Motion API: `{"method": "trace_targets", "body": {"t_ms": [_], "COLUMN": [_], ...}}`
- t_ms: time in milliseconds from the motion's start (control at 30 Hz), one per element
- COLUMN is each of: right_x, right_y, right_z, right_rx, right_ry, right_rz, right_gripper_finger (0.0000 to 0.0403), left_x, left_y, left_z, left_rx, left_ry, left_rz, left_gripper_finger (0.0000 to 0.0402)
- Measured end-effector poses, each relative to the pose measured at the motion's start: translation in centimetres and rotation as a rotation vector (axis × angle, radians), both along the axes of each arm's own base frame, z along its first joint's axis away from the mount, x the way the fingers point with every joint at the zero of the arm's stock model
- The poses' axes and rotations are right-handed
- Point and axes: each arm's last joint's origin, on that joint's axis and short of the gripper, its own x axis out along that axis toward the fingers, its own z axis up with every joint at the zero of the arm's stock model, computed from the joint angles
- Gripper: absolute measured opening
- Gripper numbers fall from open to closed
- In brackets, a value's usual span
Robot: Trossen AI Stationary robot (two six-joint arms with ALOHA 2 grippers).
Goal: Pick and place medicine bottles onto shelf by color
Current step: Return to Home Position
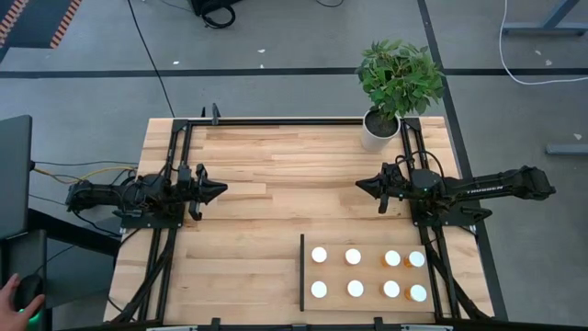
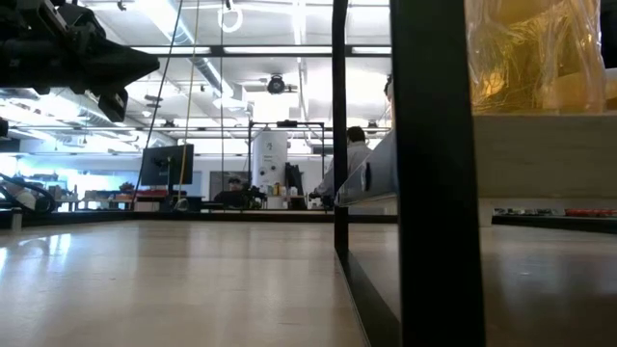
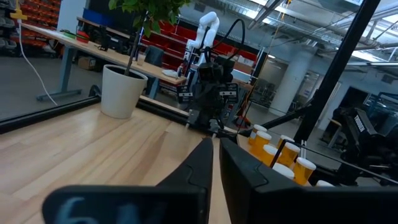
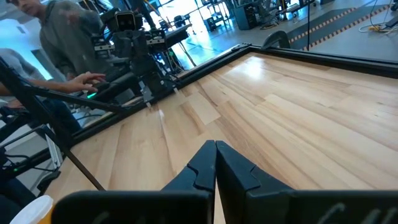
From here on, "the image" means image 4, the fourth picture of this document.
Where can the orange white-capped medicine bottle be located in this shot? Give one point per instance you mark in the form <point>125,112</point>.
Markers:
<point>31,210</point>

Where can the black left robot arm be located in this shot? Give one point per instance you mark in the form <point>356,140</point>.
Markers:
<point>118,87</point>

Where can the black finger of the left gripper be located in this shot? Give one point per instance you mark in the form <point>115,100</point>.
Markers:
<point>145,79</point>
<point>157,76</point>

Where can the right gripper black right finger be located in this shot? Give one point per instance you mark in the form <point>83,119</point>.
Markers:
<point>264,202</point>

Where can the black aluminium table frame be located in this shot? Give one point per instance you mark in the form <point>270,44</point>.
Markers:
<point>311,57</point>

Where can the person's hand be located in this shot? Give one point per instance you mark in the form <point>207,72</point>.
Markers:
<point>84,83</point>

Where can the person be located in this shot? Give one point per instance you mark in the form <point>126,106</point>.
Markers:
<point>18,65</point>
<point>68,37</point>

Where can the thin black pole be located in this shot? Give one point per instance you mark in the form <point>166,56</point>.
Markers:
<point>308,25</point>

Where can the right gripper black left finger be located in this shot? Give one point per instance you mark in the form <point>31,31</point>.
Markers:
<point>174,205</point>

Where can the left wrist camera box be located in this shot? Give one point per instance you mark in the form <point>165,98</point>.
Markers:
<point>125,21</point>

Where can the black equipment cabinet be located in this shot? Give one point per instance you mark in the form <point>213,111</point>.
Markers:
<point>245,17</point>

